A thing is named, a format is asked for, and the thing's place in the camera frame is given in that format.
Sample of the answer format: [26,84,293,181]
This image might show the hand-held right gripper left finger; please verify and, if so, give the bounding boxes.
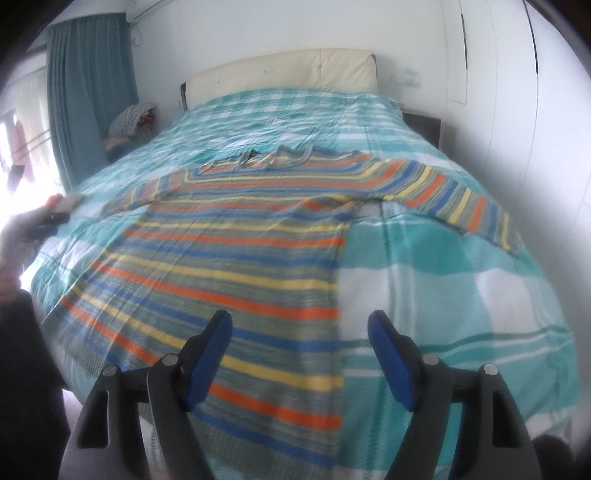
[62,309,234,480]

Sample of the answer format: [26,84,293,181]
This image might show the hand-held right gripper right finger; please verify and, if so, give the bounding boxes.
[367,309,542,480]

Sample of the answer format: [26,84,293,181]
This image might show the striped knit shirt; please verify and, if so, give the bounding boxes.
[55,145,520,457]

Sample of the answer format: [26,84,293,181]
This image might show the person's left forearm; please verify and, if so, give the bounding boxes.
[0,210,47,305]

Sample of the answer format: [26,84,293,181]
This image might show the pile of clothes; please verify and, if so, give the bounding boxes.
[102,102,158,162]

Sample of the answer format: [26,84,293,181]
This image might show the hanging red garment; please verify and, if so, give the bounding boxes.
[9,117,29,181]

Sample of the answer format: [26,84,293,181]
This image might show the teal plaid bed blanket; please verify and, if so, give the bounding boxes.
[23,88,583,480]

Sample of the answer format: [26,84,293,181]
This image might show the teal curtain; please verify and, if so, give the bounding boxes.
[46,11,139,190]

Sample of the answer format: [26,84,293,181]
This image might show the person's dark clothing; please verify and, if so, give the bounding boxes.
[0,286,75,480]

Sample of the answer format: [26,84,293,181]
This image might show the dark nightstand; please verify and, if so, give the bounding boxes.
[402,111,444,149]

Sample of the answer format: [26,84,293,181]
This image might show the cream padded headboard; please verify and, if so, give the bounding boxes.
[180,48,377,110]

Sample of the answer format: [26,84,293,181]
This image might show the white wardrobe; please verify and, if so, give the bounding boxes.
[438,0,591,259]

